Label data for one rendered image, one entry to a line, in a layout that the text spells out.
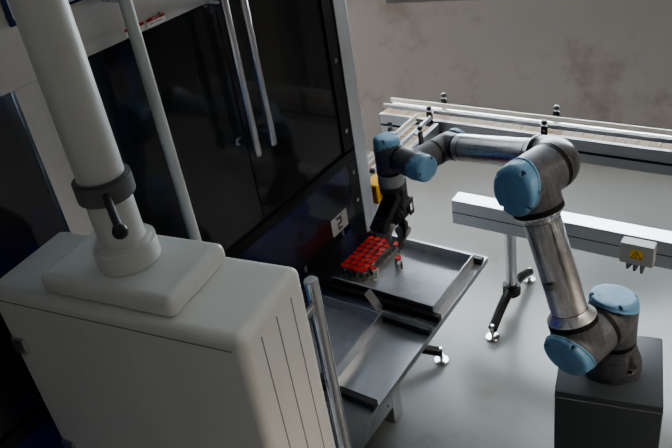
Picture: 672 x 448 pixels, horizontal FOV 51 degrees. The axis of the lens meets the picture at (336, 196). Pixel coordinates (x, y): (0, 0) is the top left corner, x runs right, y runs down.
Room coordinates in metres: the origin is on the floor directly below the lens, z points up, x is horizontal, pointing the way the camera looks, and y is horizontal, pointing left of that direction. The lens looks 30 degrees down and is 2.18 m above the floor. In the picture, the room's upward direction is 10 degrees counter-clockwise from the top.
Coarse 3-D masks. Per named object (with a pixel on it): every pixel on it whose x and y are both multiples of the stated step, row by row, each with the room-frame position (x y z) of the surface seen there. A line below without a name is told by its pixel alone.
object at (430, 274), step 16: (416, 256) 1.79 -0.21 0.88; (432, 256) 1.78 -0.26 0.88; (448, 256) 1.75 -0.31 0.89; (464, 256) 1.72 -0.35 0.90; (384, 272) 1.74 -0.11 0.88; (400, 272) 1.72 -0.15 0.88; (416, 272) 1.71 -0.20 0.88; (432, 272) 1.70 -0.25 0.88; (448, 272) 1.69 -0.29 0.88; (464, 272) 1.66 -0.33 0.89; (368, 288) 1.63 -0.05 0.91; (384, 288) 1.66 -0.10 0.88; (400, 288) 1.65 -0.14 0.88; (416, 288) 1.64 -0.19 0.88; (432, 288) 1.62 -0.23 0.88; (448, 288) 1.58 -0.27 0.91; (416, 304) 1.54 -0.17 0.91; (432, 304) 1.55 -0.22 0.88
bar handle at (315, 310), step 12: (312, 276) 0.96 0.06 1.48; (312, 288) 0.94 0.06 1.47; (312, 300) 0.94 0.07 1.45; (312, 312) 0.92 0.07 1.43; (324, 312) 0.95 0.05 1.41; (312, 324) 0.95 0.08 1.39; (324, 324) 0.94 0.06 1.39; (324, 336) 0.94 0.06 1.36; (324, 348) 0.94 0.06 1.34; (324, 360) 0.94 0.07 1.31; (324, 372) 0.94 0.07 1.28; (336, 372) 0.95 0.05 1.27; (336, 384) 0.94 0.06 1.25; (336, 396) 0.94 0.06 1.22; (336, 408) 0.94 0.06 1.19; (336, 420) 0.94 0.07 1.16; (336, 432) 0.94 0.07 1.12; (348, 432) 0.95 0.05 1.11; (348, 444) 0.94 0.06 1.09
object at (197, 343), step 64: (64, 256) 0.98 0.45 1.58; (192, 256) 0.91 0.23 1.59; (64, 320) 0.90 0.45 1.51; (128, 320) 0.84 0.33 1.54; (192, 320) 0.80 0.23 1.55; (256, 320) 0.79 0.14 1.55; (64, 384) 0.94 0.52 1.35; (128, 384) 0.86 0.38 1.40; (192, 384) 0.79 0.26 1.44; (256, 384) 0.75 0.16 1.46; (320, 384) 0.88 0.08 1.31
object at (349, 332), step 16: (336, 304) 1.60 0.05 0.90; (352, 304) 1.57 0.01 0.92; (336, 320) 1.55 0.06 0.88; (352, 320) 1.54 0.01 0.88; (368, 320) 1.53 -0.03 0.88; (336, 336) 1.49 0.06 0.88; (352, 336) 1.48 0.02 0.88; (368, 336) 1.45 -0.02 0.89; (336, 352) 1.43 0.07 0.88; (352, 352) 1.39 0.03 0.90; (320, 368) 1.38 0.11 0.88; (336, 368) 1.34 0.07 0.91
